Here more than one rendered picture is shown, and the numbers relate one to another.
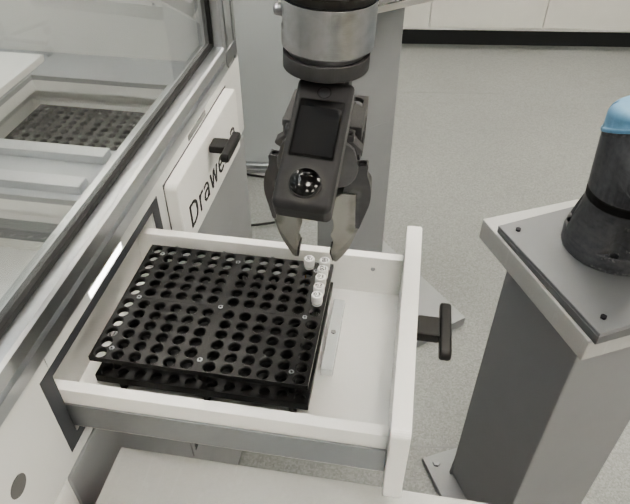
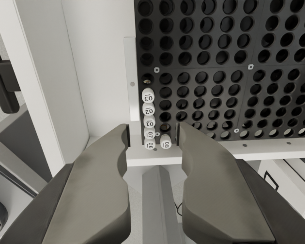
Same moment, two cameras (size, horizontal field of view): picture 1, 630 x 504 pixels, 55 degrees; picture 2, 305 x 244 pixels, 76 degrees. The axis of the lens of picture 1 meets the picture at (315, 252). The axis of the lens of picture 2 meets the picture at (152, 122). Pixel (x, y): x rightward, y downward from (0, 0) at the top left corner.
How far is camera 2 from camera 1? 0.49 m
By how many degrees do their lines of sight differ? 20
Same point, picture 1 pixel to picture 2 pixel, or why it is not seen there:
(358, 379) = (99, 38)
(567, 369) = (9, 127)
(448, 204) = not seen: hidden behind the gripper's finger
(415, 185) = (134, 224)
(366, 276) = not seen: hidden behind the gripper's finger
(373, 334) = (99, 92)
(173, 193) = not seen: outside the picture
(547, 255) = (11, 195)
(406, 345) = (7, 19)
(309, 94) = not seen: outside the picture
